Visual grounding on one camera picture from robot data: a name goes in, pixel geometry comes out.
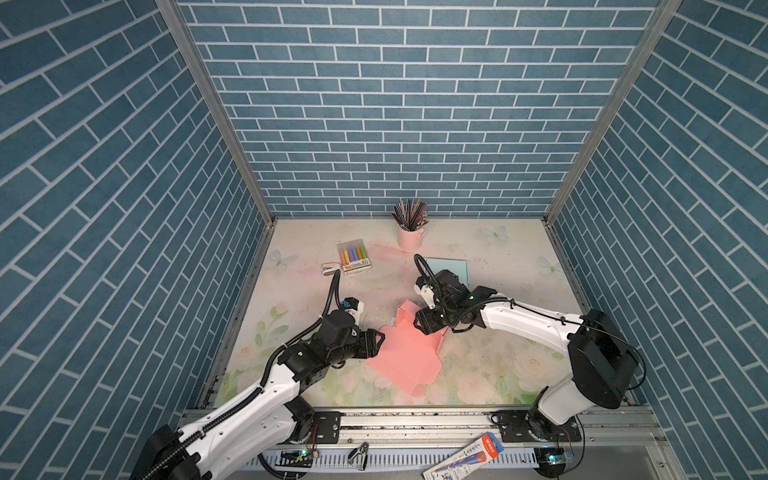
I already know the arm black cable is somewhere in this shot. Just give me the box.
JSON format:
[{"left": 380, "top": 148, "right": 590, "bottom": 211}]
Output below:
[
  {"left": 137, "top": 269, "right": 344, "bottom": 480},
  {"left": 412, "top": 253, "right": 648, "bottom": 391}
]

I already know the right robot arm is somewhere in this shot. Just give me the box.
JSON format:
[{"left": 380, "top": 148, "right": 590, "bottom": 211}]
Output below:
[{"left": 414, "top": 270, "right": 640, "bottom": 438}]

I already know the pink metal pencil cup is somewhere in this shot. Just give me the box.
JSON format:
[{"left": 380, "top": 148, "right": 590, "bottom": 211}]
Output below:
[{"left": 397, "top": 226, "right": 425, "bottom": 252}]

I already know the round black device green light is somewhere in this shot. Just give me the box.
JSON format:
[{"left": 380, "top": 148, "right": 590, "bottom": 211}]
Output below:
[{"left": 534, "top": 447, "right": 569, "bottom": 479}]

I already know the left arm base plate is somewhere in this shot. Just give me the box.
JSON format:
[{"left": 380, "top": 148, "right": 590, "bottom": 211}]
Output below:
[{"left": 288, "top": 411, "right": 342, "bottom": 445}]

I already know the small white eraser box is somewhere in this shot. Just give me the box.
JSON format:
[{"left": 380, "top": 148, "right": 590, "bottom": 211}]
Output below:
[{"left": 322, "top": 262, "right": 341, "bottom": 276}]

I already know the aluminium mounting rail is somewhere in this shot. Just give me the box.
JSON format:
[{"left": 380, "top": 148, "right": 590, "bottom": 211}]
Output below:
[{"left": 157, "top": 406, "right": 685, "bottom": 480}]

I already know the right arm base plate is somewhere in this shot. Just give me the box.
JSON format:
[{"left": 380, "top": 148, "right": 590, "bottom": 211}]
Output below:
[{"left": 490, "top": 409, "right": 583, "bottom": 443}]

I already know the red blue pen package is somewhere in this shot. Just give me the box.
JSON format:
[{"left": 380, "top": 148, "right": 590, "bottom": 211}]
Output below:
[{"left": 422, "top": 433, "right": 504, "bottom": 480}]

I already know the black metal clip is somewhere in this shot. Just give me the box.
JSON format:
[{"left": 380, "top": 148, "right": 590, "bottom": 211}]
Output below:
[{"left": 347, "top": 442, "right": 369, "bottom": 471}]

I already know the light blue paper box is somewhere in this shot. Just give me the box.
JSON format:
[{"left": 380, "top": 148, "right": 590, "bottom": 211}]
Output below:
[{"left": 425, "top": 257, "right": 470, "bottom": 285}]

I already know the small green circuit board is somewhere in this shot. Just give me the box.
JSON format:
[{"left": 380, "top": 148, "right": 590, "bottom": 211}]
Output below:
[{"left": 276, "top": 449, "right": 314, "bottom": 469}]

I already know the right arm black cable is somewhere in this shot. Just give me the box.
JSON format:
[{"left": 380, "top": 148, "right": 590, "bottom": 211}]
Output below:
[{"left": 412, "top": 253, "right": 648, "bottom": 391}]

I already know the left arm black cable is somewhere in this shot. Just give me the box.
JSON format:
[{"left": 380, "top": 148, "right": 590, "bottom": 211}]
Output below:
[{"left": 137, "top": 269, "right": 344, "bottom": 480}]

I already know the clear highlighter marker pack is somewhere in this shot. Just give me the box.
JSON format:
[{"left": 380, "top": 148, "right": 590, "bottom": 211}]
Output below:
[{"left": 337, "top": 239, "right": 372, "bottom": 275}]

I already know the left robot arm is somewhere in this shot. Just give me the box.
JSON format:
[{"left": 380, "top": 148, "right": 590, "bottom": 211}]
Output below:
[{"left": 131, "top": 310, "right": 386, "bottom": 479}]

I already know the pink paper box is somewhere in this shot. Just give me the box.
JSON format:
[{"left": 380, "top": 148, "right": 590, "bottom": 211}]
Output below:
[{"left": 367, "top": 300, "right": 447, "bottom": 397}]

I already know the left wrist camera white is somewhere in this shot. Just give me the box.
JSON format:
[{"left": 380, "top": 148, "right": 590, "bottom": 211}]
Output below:
[{"left": 342, "top": 297, "right": 364, "bottom": 325}]

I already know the bundle of coloured pencils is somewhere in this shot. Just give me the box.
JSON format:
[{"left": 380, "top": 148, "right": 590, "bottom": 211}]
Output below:
[{"left": 391, "top": 199, "right": 429, "bottom": 232}]

